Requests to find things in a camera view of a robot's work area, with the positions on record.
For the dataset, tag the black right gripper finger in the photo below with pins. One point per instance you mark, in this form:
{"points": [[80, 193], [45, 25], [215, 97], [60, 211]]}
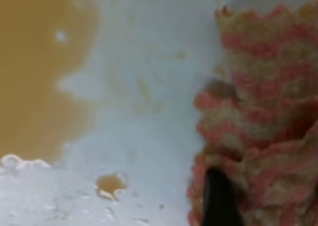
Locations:
{"points": [[220, 206]]}

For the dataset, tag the pink striped rag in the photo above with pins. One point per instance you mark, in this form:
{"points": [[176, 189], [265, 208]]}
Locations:
{"points": [[262, 130]]}

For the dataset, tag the brown coffee puddle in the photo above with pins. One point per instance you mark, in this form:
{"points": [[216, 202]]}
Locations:
{"points": [[41, 41]]}

